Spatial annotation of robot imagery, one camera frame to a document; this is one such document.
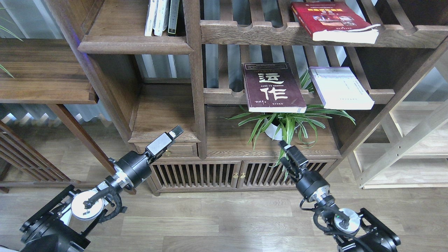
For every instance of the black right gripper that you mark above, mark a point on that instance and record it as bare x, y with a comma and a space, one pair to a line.
310, 184

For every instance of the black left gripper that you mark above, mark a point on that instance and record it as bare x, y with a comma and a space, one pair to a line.
134, 168

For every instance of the white lavender book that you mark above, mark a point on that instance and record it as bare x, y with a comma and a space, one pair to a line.
339, 89

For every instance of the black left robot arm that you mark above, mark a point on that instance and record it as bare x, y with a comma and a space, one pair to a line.
64, 223

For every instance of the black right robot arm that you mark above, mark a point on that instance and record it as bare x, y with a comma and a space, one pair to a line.
353, 231

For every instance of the small wooden drawer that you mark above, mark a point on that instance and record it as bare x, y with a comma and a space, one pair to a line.
181, 150

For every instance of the white plant pot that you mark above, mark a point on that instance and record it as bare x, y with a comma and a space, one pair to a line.
272, 132

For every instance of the left slatted cabinet door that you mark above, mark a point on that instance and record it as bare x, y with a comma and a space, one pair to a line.
190, 176

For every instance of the dark wooden bookshelf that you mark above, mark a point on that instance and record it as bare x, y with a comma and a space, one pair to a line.
147, 82

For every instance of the dark maroon book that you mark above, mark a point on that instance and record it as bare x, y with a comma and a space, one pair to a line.
272, 88

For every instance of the white book middle upright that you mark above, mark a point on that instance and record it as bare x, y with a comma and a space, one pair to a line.
161, 17

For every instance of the dark green upright book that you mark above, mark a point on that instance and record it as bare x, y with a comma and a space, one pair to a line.
173, 17

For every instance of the red book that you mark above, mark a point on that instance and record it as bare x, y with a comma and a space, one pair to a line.
334, 22

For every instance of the light wooden rack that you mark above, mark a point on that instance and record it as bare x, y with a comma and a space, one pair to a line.
415, 155

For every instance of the dark wooden side table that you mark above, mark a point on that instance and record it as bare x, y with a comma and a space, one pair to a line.
44, 78

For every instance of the dark slatted wooden bench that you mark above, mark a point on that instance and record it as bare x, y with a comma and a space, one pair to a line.
24, 157

